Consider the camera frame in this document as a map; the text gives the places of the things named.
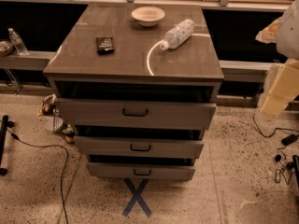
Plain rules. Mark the bowl on left ledge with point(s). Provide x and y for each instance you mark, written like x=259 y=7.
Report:
x=6 y=47

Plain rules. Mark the black stand leg right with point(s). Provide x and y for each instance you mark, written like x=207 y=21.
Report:
x=295 y=161

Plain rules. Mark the black power adapter with cable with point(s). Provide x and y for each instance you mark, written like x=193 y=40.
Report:
x=286 y=171

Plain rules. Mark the snack bags on floor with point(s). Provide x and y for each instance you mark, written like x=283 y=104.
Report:
x=56 y=123

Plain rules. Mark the grey drawer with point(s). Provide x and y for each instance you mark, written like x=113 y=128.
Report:
x=140 y=171
x=134 y=114
x=129 y=147

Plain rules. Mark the middle grey drawer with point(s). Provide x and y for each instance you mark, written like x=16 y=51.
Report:
x=129 y=147

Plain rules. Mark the clear plastic water bottle lying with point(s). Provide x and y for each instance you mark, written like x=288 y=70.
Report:
x=177 y=35

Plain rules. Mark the white ceramic bowl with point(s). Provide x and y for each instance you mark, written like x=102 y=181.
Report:
x=148 y=16

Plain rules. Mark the top grey drawer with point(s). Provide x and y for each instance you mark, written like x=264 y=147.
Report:
x=134 y=114

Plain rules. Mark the black rxbar chocolate wrapper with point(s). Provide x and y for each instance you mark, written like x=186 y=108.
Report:
x=104 y=45

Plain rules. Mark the upright water bottle on ledge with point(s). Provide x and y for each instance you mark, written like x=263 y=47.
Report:
x=17 y=42

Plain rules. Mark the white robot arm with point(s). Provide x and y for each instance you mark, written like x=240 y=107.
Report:
x=284 y=33

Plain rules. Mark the bottom grey drawer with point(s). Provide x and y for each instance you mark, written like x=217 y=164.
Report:
x=140 y=171

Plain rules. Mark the blue tape cross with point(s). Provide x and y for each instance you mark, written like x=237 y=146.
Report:
x=136 y=197

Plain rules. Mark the black stand leg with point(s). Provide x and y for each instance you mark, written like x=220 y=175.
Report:
x=295 y=161
x=6 y=124

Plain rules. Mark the grey drawer cabinet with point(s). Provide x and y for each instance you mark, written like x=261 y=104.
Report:
x=138 y=70

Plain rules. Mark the black stand leg left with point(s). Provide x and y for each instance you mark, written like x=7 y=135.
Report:
x=6 y=124

